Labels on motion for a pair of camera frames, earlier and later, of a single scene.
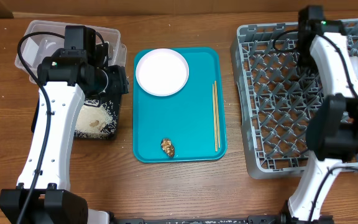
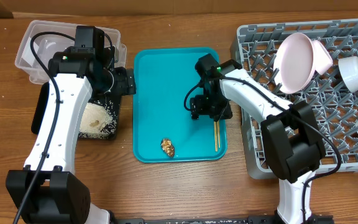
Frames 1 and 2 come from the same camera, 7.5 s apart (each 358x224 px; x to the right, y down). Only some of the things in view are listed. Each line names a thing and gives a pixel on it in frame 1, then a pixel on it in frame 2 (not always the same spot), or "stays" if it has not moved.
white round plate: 162,72 -> 298,60
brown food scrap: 168,147 stays
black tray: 113,100 stays
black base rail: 250,219 stays
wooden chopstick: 214,119 stays
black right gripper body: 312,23 -> 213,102
